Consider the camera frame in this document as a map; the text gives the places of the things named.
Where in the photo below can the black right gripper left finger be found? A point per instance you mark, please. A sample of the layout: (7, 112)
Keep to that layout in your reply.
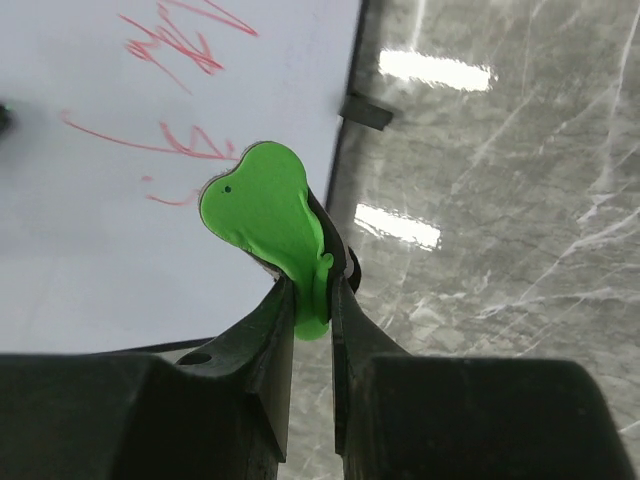
(219, 412)

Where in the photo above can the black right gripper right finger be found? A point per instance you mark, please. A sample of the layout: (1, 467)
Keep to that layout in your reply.
(404, 416)

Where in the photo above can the green whiteboard eraser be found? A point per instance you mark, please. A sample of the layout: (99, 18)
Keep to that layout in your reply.
(265, 207)

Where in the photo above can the small black-framed whiteboard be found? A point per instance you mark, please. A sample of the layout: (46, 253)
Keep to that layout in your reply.
(124, 110)

